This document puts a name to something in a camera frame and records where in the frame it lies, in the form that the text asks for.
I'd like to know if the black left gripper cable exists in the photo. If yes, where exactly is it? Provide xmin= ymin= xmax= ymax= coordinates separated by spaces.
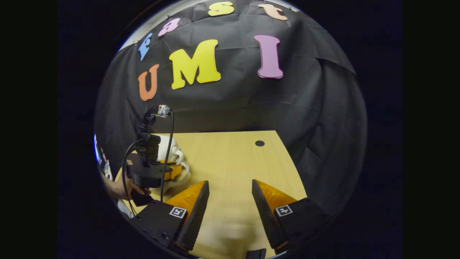
xmin=121 ymin=111 xmax=175 ymax=217

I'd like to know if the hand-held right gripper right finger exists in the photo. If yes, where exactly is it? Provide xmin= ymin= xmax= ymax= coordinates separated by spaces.
xmin=252 ymin=179 xmax=329 ymax=254

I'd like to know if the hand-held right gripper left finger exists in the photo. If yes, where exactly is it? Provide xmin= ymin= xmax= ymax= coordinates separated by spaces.
xmin=135 ymin=180 xmax=210 ymax=254

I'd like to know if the black backdrop cloth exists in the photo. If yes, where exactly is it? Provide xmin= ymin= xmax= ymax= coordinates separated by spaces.
xmin=94 ymin=0 xmax=368 ymax=220

